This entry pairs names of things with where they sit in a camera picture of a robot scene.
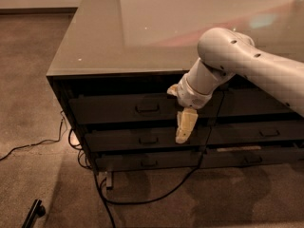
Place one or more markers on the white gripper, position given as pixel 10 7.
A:
pixel 191 98

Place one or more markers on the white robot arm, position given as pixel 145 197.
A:
pixel 224 54

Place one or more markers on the metal cabinet leg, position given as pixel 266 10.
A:
pixel 109 180

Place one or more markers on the grey glass-top drawer cabinet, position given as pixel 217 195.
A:
pixel 124 47

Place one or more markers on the black bar object on floor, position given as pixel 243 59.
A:
pixel 37 210

